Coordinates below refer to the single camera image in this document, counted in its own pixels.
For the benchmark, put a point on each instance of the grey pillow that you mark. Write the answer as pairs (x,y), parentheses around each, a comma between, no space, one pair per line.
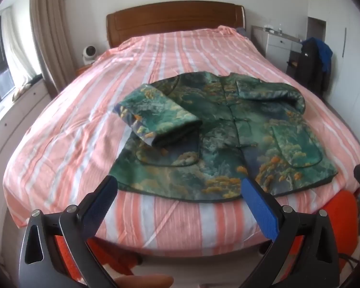
(242,32)

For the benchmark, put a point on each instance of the blue garment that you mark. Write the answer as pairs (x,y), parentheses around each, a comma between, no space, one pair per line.
(324,52)

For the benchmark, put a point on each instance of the cloth on window sill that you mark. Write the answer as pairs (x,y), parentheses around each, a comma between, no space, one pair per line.
(25,87)

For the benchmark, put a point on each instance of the beige curtain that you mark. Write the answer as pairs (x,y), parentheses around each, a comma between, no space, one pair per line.
(51,36)

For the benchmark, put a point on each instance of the black jacket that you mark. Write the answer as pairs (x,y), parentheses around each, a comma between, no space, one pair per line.
(309,66)

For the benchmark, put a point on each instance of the white security camera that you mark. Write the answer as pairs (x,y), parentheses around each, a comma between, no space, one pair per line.
(89,54)

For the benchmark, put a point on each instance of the green printed jacket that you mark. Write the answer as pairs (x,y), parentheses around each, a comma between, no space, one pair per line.
(222,132)

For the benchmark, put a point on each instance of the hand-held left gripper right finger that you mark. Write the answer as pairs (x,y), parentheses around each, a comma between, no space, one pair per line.
(259,207)

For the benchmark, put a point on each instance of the wooden nightstand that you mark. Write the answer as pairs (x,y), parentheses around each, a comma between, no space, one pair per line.
(83,69)

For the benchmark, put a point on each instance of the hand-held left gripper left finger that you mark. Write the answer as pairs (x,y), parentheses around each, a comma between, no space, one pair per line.
(100,199)

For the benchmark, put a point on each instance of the person's left hand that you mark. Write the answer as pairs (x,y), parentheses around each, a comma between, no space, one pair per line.
(144,281)

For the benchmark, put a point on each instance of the white wardrobe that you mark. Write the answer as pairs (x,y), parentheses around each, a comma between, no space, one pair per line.
(351,51)

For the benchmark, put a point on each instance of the white window bench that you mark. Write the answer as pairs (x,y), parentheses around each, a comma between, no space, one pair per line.
(18,117)

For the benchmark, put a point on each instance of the bed with pink striped sheet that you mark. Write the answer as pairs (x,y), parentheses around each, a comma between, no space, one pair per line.
(78,126)

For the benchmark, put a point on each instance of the white dresser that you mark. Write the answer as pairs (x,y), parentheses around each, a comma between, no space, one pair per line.
(277,46)

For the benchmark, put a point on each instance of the wooden headboard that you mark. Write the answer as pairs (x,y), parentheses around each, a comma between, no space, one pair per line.
(168,21)

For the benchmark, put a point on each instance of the tissue box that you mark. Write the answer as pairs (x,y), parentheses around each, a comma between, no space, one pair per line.
(268,28)

